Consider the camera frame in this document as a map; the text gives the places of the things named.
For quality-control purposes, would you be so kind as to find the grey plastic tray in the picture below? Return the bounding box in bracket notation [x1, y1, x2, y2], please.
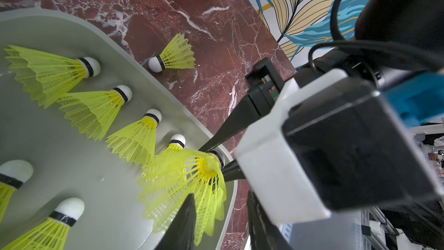
[0, 7, 238, 250]

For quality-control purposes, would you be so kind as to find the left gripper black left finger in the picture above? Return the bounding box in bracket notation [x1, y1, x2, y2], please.
[155, 193, 197, 250]

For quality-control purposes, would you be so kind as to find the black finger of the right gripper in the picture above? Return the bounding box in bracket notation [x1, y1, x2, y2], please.
[199, 96, 260, 152]
[222, 160, 246, 182]

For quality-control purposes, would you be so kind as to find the green shuttlecock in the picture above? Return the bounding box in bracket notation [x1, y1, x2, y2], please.
[138, 149, 227, 246]
[158, 134, 186, 156]
[148, 34, 195, 73]
[57, 85, 133, 141]
[106, 109, 163, 166]
[4, 45, 101, 108]
[3, 197, 85, 250]
[1, 160, 34, 221]

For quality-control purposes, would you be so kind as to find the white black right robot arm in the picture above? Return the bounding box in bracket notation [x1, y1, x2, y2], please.
[203, 0, 444, 190]

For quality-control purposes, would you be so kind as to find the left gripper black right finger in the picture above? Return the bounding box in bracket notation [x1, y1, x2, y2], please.
[247, 191, 292, 250]

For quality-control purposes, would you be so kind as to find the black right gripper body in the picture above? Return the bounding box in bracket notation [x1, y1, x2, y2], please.
[245, 48, 378, 116]

